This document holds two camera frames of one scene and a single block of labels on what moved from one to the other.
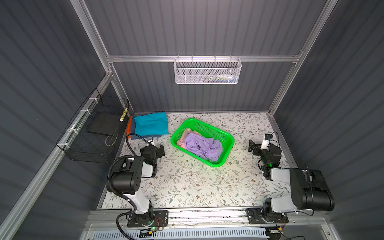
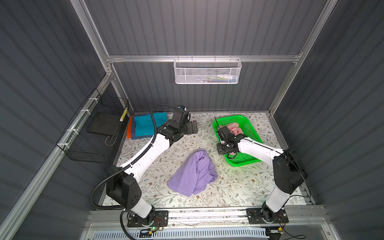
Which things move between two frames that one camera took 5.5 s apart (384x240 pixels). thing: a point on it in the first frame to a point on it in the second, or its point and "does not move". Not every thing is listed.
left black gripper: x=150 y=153 to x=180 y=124
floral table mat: x=209 y=163 does not move
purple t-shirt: x=209 y=148 to x=197 y=172
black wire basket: x=95 y=135 does not move
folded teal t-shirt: x=152 y=124 does not move
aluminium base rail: x=312 y=218 does not move
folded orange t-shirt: x=129 y=128 does not move
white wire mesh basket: x=207 y=71 does not move
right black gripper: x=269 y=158 to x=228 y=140
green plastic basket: x=205 y=142 to x=240 y=158
